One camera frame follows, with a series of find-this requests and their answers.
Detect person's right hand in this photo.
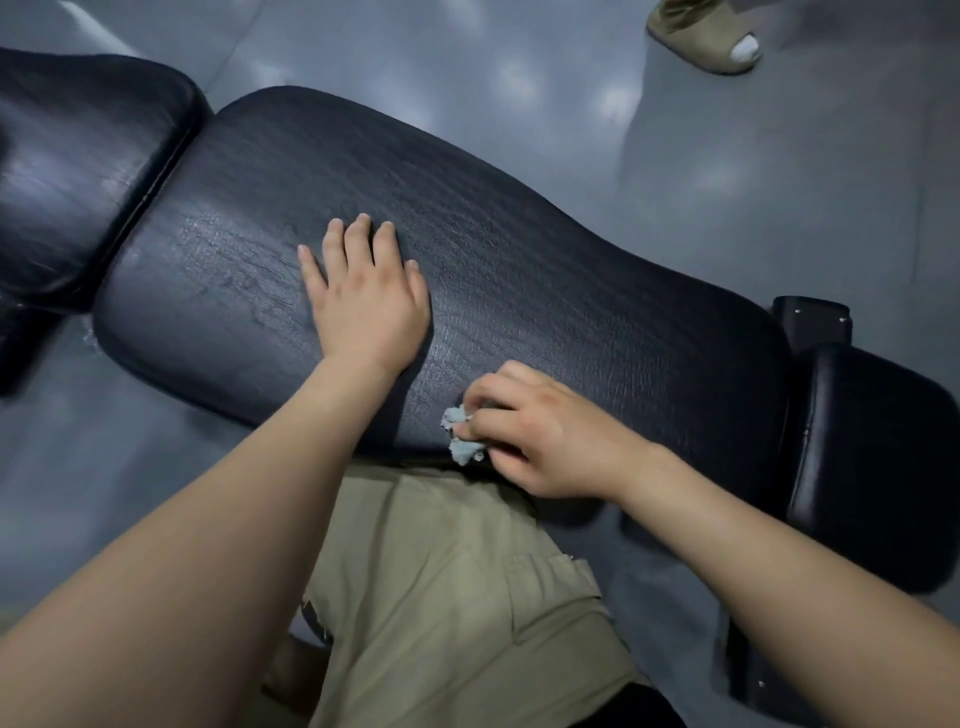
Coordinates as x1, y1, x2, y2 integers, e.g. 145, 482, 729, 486
452, 360, 658, 505

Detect person's left hand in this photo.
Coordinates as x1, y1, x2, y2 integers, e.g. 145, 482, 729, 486
297, 213, 433, 378

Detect pale blue wipe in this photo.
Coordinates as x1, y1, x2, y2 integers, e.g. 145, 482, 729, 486
439, 405, 490, 467

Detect person's left forearm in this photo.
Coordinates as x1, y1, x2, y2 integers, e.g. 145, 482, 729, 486
0, 351, 412, 728

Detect person's right forearm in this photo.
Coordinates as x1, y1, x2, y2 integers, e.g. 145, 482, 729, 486
613, 442, 960, 728

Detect long black leather bench pad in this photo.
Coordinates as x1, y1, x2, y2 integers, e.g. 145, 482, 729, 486
91, 85, 795, 519

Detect khaki cargo trousers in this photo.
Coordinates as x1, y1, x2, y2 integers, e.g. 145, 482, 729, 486
301, 463, 655, 728

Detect black leather seat pad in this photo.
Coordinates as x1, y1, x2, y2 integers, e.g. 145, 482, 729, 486
0, 46, 214, 316

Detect black shoe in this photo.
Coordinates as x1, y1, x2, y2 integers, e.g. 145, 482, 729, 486
567, 681, 687, 728

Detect olive slide sandal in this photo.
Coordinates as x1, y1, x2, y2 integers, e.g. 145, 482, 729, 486
646, 0, 763, 76

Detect small black leather head pad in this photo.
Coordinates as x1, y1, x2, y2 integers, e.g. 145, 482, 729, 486
780, 343, 960, 597

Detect black metal bench bracket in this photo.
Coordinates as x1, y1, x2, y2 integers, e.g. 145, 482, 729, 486
771, 295, 855, 354

